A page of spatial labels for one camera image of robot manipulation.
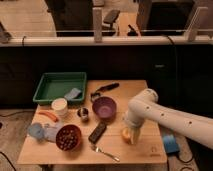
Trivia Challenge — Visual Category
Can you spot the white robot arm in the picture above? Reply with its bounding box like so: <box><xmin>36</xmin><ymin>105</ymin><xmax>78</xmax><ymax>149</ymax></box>
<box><xmin>124</xmin><ymin>88</ymin><xmax>213</xmax><ymax>150</ymax></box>

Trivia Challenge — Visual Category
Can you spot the small metal cup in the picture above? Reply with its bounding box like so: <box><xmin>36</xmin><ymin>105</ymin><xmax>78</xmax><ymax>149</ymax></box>
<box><xmin>77</xmin><ymin>107</ymin><xmax>89</xmax><ymax>122</ymax></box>

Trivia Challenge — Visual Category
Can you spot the white paper cup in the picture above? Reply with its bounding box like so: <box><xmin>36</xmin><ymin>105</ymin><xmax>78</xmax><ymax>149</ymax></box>
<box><xmin>51</xmin><ymin>98</ymin><xmax>68</xmax><ymax>117</ymax></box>

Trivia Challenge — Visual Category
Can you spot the blue foot pedal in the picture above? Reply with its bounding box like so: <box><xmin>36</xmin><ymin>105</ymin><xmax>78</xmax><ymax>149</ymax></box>
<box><xmin>163</xmin><ymin>135</ymin><xmax>180</xmax><ymax>154</ymax></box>

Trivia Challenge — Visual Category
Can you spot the black remote control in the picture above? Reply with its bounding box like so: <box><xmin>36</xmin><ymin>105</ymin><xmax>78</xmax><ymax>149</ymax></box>
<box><xmin>88</xmin><ymin>122</ymin><xmax>107</xmax><ymax>144</ymax></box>

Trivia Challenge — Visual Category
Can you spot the purple bowl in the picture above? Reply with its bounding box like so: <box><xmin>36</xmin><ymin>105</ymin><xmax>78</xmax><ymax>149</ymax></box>
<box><xmin>92</xmin><ymin>96</ymin><xmax>117</xmax><ymax>119</ymax></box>

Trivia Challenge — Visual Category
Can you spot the metal fork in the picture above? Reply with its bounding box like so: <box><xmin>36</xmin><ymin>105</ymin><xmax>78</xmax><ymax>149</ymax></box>
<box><xmin>91</xmin><ymin>144</ymin><xmax>120</xmax><ymax>162</ymax></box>

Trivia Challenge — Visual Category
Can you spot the wooden table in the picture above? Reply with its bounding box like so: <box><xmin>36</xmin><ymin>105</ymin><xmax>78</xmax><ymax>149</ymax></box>
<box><xmin>16</xmin><ymin>79</ymin><xmax>168</xmax><ymax>166</ymax></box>

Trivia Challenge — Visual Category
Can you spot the red bowl with beans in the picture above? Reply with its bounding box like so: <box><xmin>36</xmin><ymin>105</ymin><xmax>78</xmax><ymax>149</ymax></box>
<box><xmin>56</xmin><ymin>124</ymin><xmax>82</xmax><ymax>151</ymax></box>

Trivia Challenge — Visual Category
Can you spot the blue sponge cloth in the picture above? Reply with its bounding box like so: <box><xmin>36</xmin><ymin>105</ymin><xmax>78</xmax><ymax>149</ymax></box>
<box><xmin>64</xmin><ymin>88</ymin><xmax>81</xmax><ymax>100</ymax></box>

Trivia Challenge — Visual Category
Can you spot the orange carrot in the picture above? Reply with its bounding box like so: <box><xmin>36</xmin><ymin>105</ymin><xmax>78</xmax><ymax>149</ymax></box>
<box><xmin>38</xmin><ymin>111</ymin><xmax>58</xmax><ymax>122</ymax></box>

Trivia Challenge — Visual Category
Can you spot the clear plastic bag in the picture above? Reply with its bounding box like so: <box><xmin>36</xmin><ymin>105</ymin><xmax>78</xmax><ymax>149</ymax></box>
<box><xmin>44</xmin><ymin>122</ymin><xmax>63</xmax><ymax>143</ymax></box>

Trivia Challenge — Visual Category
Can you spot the green plastic tray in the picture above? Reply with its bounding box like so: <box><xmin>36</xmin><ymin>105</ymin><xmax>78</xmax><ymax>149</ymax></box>
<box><xmin>33</xmin><ymin>72</ymin><xmax>87</xmax><ymax>105</ymax></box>

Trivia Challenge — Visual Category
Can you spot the black office chair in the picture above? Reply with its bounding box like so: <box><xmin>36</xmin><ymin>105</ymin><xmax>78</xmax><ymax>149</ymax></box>
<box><xmin>102</xmin><ymin>10</ymin><xmax>120</xmax><ymax>36</ymax></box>

